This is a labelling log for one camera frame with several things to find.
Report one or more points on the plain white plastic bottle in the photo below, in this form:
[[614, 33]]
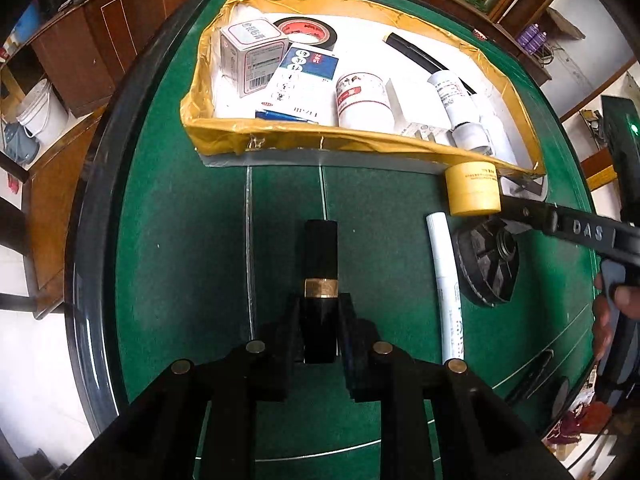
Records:
[[492, 130]]

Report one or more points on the white power adapter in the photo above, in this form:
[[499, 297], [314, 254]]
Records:
[[415, 110]]

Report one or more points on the dark wooden chair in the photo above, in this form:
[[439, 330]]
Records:
[[50, 220]]

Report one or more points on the white ointment tube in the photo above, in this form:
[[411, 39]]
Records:
[[445, 285]]

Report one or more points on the red printed bag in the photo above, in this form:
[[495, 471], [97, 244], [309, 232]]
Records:
[[580, 420]]

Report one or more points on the long black pen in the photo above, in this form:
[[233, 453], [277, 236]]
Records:
[[420, 57]]

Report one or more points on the grey dustpan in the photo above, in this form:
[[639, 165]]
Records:
[[20, 142]]

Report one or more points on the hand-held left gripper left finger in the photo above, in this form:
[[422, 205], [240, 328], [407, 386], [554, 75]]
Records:
[[290, 350]]

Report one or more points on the red and black tape roll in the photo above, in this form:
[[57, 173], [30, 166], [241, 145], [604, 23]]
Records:
[[330, 39]]

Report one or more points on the white plastic bucket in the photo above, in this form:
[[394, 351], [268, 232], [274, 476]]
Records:
[[42, 110]]

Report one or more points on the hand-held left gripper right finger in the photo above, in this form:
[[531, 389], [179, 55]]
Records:
[[352, 355]]

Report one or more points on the purple bottles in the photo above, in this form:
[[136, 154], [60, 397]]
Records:
[[531, 40]]

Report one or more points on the wide white red-label bottle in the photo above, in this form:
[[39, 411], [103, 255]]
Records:
[[362, 110]]

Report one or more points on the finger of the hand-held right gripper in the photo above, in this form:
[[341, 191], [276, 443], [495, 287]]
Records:
[[525, 212]]

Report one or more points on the black lipstick tube gold band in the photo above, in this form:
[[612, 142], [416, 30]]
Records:
[[321, 260]]

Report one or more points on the person's right hand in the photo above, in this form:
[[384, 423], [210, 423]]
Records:
[[607, 310]]

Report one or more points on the white box with yellow tape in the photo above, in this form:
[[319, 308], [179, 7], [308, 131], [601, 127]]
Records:
[[225, 132]]

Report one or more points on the tall white medicine bottle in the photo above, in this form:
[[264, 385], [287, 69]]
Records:
[[450, 95]]

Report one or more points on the grey and white carton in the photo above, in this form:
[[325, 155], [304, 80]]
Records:
[[250, 60]]

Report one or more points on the blue and white medicine box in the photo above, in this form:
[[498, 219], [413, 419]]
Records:
[[300, 85]]

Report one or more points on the yellow tape roll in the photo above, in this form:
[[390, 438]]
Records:
[[470, 192]]

